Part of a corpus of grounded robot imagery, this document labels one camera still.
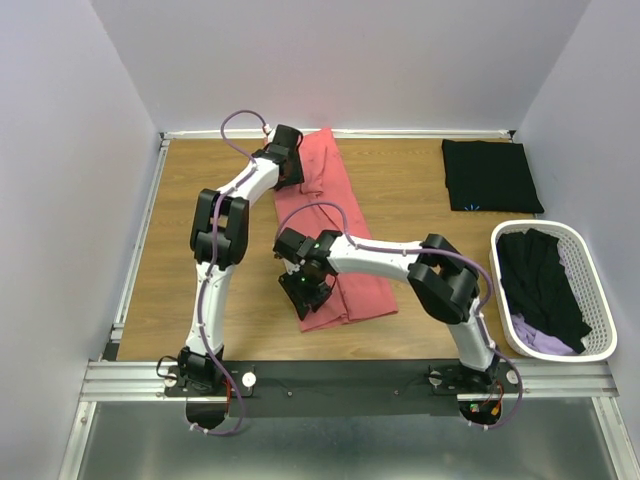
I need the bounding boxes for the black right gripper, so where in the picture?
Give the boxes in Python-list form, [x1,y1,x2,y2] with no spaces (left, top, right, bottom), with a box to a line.
[278,262,332,320]

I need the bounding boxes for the pink t-shirt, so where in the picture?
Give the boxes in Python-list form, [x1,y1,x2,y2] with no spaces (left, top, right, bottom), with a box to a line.
[274,128,398,333]

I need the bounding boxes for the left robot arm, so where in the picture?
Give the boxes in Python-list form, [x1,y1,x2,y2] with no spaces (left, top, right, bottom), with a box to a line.
[177,125,304,395]

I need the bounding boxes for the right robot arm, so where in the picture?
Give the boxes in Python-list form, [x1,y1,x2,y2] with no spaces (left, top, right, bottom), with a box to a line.
[273,227,499,393]

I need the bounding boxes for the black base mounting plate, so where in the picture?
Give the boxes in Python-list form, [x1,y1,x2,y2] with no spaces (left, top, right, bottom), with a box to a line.
[156,359,522,431]

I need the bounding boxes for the folded black t-shirt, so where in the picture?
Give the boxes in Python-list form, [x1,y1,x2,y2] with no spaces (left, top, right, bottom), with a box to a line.
[441,139,544,214]

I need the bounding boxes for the black t-shirt in basket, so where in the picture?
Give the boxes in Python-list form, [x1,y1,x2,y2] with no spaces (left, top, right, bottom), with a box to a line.
[497,228,594,354]

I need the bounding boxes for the lavender t-shirt in basket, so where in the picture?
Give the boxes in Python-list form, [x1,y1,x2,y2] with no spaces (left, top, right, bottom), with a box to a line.
[508,244,581,357]

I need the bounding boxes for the white plastic laundry basket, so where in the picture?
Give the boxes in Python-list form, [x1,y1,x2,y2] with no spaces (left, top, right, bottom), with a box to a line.
[489,219,618,363]

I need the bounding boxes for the white table edge rail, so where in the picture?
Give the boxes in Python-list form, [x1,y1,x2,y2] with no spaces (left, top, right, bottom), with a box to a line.
[161,129,512,140]

